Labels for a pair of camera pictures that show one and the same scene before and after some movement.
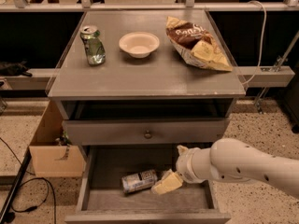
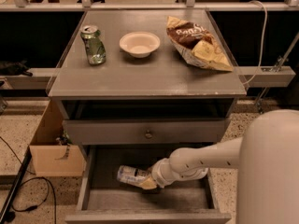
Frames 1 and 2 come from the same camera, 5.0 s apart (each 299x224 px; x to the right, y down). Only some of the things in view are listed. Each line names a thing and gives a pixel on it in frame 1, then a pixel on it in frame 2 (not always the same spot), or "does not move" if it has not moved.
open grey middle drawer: [101, 198] does not move
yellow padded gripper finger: [171, 180] to [149, 184]
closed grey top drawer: [146, 132] does not move
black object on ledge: [7, 68] does not move
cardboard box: [45, 149] does not move
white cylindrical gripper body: [184, 166] to [158, 173]
